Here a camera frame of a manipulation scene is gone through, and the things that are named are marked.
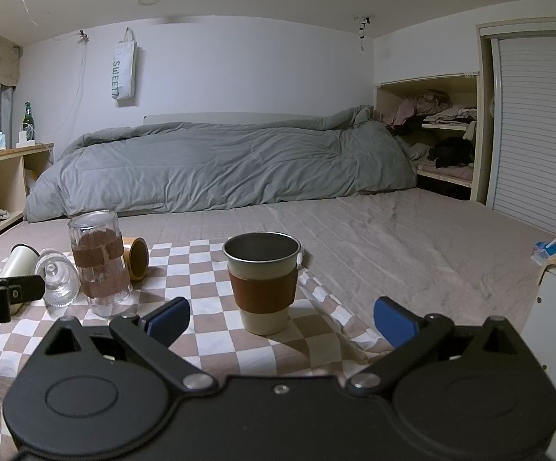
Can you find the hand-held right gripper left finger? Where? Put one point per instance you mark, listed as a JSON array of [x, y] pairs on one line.
[[170, 321]]

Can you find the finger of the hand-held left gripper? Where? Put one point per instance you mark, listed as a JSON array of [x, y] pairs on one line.
[[23, 289]]

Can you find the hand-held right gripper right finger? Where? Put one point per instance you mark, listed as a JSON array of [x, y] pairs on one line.
[[395, 322]]

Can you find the small ribbed clear glass cup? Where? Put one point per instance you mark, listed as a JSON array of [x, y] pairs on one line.
[[59, 276]]

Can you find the small orange cup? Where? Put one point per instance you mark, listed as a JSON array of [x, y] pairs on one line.
[[136, 259]]

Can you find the glass cup with brown sleeve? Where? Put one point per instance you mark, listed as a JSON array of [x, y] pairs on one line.
[[98, 254]]

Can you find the cream cup with brown sleeve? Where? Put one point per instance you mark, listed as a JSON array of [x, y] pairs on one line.
[[263, 284]]

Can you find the white enamel mug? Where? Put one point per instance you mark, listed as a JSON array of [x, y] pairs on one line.
[[19, 261]]

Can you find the brown white checkered cloth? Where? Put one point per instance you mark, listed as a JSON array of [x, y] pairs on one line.
[[201, 269]]

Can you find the beige bed sheet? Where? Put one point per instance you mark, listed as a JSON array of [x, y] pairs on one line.
[[403, 249]]

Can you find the wooden bedside shelf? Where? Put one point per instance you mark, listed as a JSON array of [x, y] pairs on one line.
[[7, 177]]

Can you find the white charger block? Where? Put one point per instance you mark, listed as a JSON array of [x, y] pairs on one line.
[[24, 138]]

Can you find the green glass bottle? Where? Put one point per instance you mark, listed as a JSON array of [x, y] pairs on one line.
[[28, 117]]

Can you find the grey duvet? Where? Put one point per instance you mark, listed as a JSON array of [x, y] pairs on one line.
[[220, 168]]

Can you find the black clothes pile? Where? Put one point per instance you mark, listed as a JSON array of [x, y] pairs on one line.
[[453, 151]]

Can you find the folded light clothes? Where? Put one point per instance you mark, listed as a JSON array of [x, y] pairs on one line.
[[451, 116]]

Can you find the pink clothes pile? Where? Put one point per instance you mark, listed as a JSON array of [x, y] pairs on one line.
[[415, 105]]

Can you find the wooden wardrobe shelf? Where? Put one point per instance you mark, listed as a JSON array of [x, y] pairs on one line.
[[472, 105]]

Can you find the white slatted sliding door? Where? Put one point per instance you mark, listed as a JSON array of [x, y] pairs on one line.
[[537, 129]]

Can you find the white hanging tote bag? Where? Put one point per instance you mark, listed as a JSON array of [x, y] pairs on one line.
[[124, 69]]

